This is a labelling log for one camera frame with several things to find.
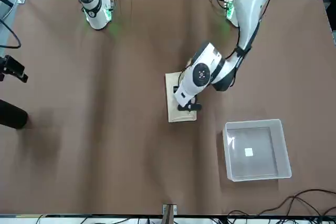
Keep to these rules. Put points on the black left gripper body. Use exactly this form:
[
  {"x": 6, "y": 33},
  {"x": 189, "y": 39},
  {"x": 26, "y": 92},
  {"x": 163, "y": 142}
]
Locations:
[{"x": 193, "y": 107}]

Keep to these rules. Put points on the cream-colored tablecloth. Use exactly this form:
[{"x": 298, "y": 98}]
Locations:
[{"x": 181, "y": 116}]

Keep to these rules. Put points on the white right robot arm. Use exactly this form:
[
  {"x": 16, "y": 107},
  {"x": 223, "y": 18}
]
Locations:
[{"x": 97, "y": 16}]

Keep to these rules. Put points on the clear plastic box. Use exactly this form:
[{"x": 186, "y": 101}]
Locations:
[{"x": 282, "y": 150}]

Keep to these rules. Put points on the black vase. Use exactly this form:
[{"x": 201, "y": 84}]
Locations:
[{"x": 13, "y": 115}]

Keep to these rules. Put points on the aluminium frame post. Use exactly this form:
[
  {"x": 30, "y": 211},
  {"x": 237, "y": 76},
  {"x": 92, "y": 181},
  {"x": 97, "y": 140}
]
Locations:
[{"x": 168, "y": 216}]

